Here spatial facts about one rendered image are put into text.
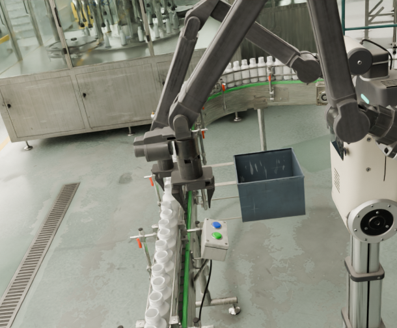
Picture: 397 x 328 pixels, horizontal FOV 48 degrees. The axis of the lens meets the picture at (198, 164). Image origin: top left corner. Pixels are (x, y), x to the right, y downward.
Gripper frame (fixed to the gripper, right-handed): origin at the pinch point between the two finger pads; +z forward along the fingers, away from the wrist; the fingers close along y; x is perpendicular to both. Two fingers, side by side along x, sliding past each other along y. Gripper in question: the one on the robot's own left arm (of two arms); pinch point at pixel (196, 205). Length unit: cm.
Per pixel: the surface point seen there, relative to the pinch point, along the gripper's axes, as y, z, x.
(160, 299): -13.3, 24.0, -6.4
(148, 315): -16.4, 25.4, -10.4
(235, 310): 2, 137, 100
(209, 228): -0.1, 27.8, 29.5
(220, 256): 2.9, 34.2, 21.5
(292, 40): 123, 94, 576
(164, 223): -15.1, 25.1, 31.2
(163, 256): -14.5, 25.5, 13.8
